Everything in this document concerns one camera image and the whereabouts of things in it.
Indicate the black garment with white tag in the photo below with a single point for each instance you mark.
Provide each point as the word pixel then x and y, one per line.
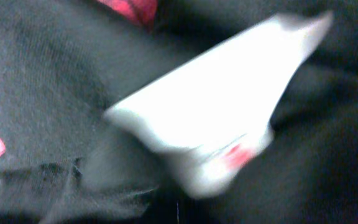
pixel 63 62

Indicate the red navy plaid garment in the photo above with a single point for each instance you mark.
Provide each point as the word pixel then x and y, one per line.
pixel 139 12

